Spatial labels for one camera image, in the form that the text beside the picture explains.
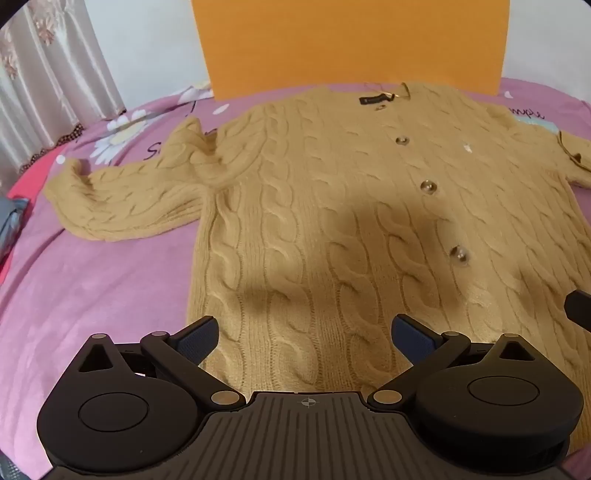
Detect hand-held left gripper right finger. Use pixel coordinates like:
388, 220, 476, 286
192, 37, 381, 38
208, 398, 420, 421
367, 315, 533, 409

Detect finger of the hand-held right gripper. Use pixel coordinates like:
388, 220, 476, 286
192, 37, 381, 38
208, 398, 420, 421
564, 288, 591, 332

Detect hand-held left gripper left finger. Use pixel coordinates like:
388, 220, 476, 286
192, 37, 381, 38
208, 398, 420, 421
76, 316, 245, 411

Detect mustard cable-knit cardigan sweater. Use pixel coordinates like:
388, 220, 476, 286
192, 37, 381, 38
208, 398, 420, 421
45, 80, 591, 457

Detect pink floral bed sheet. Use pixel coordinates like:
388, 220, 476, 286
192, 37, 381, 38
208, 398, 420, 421
0, 76, 591, 480

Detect grey cloth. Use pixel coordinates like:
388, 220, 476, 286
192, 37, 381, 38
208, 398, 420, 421
0, 196, 34, 273

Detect red blanket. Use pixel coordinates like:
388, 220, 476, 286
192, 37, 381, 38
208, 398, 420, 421
0, 143, 63, 284

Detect orange headboard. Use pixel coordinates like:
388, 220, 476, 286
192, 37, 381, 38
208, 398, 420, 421
191, 0, 511, 101

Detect beige patterned curtain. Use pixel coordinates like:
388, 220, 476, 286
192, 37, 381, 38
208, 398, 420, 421
0, 0, 127, 175

